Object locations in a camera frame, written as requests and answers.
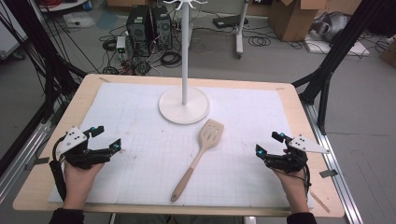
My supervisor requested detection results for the flat black device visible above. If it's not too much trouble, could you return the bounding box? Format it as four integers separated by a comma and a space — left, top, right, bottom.
212, 14, 249, 30

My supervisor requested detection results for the thin wooden strip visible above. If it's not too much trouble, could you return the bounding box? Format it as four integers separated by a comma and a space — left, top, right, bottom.
308, 189, 332, 215

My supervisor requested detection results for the small white power box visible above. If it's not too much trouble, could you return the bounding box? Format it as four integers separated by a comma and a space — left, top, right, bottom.
115, 35, 127, 54

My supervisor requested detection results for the small cardboard box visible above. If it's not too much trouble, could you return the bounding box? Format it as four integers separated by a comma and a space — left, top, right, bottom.
378, 35, 396, 69

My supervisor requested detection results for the white grid mat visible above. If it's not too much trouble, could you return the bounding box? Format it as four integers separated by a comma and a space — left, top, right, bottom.
48, 81, 315, 209

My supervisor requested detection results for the white flat board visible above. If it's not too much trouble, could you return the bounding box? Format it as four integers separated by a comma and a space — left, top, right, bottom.
304, 33, 372, 58

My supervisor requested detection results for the black metal frame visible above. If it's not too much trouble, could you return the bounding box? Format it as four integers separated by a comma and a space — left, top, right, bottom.
0, 0, 89, 124
291, 0, 389, 136

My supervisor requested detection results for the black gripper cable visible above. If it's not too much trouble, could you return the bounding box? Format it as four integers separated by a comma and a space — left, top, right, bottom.
49, 136, 68, 203
290, 158, 313, 195

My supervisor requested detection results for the white hook stand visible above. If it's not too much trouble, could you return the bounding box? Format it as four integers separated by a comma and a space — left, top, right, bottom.
158, 0, 211, 126

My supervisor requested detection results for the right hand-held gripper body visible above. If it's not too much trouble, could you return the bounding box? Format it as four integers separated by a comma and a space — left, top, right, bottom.
263, 133, 332, 175

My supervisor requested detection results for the black computer tower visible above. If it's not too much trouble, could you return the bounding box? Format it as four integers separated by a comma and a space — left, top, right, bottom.
125, 5, 154, 58
150, 5, 174, 52

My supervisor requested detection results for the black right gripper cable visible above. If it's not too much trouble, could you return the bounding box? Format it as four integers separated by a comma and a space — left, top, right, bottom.
290, 158, 313, 195

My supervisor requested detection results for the wooden slotted spatula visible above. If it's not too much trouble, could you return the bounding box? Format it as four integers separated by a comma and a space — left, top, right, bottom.
170, 118, 225, 203

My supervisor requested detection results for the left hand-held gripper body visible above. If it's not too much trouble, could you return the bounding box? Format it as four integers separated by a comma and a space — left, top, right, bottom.
56, 125, 113, 171

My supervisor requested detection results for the white floor stand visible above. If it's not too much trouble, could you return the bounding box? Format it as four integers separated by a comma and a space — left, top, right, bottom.
234, 0, 250, 60

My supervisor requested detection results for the person's left hand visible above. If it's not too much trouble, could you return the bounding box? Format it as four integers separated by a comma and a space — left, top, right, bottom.
62, 161, 106, 211

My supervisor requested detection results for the aluminium rail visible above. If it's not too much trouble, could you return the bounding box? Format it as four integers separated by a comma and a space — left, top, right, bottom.
0, 118, 55, 204
302, 101, 364, 224

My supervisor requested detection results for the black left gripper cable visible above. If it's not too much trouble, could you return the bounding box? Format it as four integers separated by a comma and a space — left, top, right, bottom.
49, 136, 68, 203

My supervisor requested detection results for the large cardboard box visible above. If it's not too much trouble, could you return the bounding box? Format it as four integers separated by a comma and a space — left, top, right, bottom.
268, 0, 329, 43

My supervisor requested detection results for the grey rounded appliance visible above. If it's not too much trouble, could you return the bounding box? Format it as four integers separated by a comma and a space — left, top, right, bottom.
310, 11, 350, 43

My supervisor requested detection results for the person's right hand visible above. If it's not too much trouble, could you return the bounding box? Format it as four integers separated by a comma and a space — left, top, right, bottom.
272, 167, 311, 216

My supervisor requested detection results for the coiled black cable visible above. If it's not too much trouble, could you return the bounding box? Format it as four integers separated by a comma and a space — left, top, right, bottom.
247, 35, 273, 48
160, 50, 183, 69

